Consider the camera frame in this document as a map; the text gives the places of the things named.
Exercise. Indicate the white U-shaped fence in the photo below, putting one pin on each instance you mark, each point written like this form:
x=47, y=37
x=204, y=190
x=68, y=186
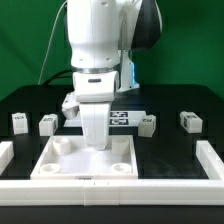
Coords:
x=123, y=192

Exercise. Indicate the white square tabletop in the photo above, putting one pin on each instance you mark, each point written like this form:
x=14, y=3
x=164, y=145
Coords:
x=68, y=157

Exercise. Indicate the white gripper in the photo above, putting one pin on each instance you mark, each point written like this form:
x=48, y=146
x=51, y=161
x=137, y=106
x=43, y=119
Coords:
x=95, y=94

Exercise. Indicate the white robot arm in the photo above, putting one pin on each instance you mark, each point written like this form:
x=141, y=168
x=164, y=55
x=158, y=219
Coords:
x=101, y=34

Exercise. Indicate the white AprilTag base sheet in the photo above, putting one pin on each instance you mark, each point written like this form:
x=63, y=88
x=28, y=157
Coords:
x=117, y=118

